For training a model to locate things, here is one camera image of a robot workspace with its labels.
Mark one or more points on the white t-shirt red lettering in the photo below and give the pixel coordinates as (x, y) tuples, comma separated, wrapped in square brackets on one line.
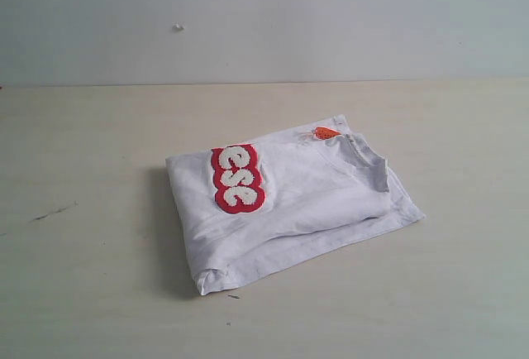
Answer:
[(256, 208)]

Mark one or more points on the orange neck label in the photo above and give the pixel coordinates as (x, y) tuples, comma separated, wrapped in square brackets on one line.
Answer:
[(325, 133)]

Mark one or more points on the small white wall hook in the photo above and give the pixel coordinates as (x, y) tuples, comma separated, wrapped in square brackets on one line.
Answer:
[(177, 28)]

